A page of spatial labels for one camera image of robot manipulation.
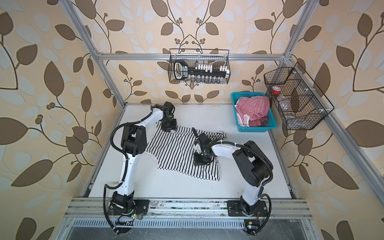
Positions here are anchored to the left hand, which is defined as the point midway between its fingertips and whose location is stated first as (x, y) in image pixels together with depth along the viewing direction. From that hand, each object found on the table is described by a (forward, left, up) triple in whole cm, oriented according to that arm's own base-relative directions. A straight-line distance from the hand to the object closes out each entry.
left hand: (175, 128), depth 103 cm
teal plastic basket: (+27, -44, +6) cm, 52 cm away
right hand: (-25, -15, -3) cm, 29 cm away
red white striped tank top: (+10, -53, +7) cm, 55 cm away
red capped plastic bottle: (+10, -61, +27) cm, 68 cm away
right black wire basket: (-6, -67, +31) cm, 74 cm away
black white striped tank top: (-17, -1, -3) cm, 17 cm away
